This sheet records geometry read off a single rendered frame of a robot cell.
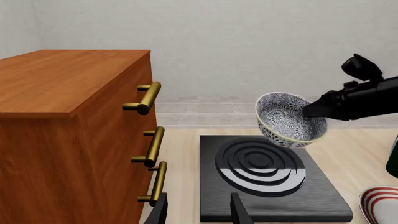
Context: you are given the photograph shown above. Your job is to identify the dark green bottle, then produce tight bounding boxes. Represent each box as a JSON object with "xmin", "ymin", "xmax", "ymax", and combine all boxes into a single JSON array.
[{"xmin": 385, "ymin": 134, "xmax": 398, "ymax": 179}]

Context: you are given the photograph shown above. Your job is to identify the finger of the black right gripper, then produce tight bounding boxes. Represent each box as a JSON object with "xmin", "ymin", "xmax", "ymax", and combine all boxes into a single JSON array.
[{"xmin": 302, "ymin": 94, "xmax": 335, "ymax": 118}]

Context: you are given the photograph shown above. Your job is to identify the white plate with red rings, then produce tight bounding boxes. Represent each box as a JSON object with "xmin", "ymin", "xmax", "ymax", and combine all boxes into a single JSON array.
[{"xmin": 358, "ymin": 185, "xmax": 398, "ymax": 224}]

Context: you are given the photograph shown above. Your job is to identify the flat black stove plate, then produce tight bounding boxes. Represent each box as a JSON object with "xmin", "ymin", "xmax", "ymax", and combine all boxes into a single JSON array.
[{"xmin": 198, "ymin": 134, "xmax": 354, "ymax": 223}]

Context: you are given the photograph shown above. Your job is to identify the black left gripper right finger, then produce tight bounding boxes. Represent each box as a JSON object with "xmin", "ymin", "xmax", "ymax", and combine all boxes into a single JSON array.
[{"xmin": 230, "ymin": 192, "xmax": 256, "ymax": 224}]

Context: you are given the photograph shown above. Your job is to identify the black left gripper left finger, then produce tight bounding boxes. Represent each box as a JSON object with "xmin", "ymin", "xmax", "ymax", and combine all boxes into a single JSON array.
[{"xmin": 143, "ymin": 192, "xmax": 169, "ymax": 224}]

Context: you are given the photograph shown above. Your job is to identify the brass drawer handle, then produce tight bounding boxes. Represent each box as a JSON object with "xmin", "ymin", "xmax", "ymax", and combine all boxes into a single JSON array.
[
  {"xmin": 131, "ymin": 126, "xmax": 166, "ymax": 169},
  {"xmin": 122, "ymin": 80, "xmax": 162, "ymax": 116},
  {"xmin": 137, "ymin": 161, "xmax": 169, "ymax": 207}
]

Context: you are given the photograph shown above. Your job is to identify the wooden cabinet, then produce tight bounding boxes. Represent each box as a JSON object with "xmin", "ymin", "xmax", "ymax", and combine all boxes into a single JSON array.
[{"xmin": 0, "ymin": 49, "xmax": 158, "ymax": 224}]

